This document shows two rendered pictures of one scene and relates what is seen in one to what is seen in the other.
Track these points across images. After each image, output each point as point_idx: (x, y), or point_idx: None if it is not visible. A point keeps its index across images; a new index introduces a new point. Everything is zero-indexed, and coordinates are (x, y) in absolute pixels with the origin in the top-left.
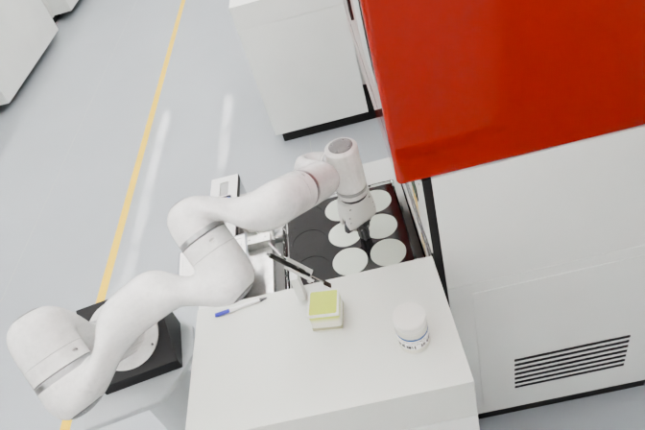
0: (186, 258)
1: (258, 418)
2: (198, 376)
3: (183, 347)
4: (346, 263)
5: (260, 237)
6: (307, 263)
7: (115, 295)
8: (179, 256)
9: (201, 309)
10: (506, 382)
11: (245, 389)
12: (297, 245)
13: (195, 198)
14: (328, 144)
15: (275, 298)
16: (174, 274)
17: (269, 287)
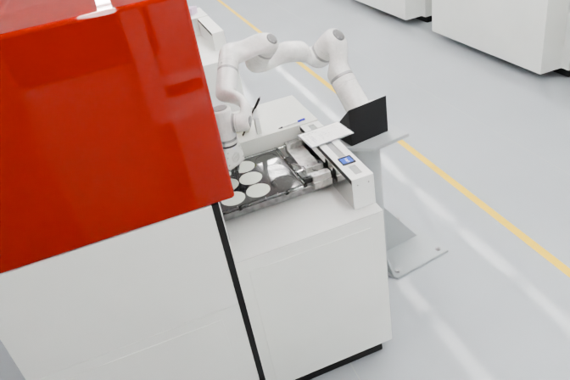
0: (344, 131)
1: (263, 104)
2: (298, 105)
3: (339, 140)
4: (246, 165)
5: (310, 164)
6: (271, 161)
7: (297, 41)
8: (351, 131)
9: (315, 120)
10: None
11: (273, 108)
12: (282, 168)
13: (260, 35)
14: (227, 108)
15: (273, 130)
16: (278, 52)
17: (293, 153)
